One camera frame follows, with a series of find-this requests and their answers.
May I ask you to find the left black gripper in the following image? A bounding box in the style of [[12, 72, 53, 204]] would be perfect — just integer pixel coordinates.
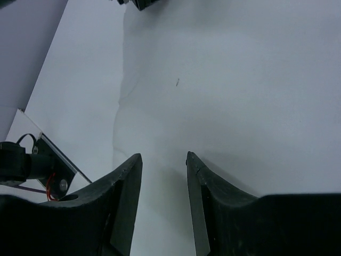
[[117, 0, 158, 11]]

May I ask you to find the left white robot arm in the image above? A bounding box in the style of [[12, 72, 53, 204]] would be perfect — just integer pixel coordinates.
[[1, 140, 46, 187]]

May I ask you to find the white pillow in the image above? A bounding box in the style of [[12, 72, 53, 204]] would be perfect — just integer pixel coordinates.
[[113, 1, 340, 255]]

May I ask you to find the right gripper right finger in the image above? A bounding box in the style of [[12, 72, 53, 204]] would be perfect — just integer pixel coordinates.
[[186, 152, 340, 255]]

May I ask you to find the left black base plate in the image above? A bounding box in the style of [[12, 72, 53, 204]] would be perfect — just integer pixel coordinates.
[[30, 133, 92, 201]]

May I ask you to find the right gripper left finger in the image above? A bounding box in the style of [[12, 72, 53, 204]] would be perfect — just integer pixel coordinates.
[[1, 154, 143, 255]]

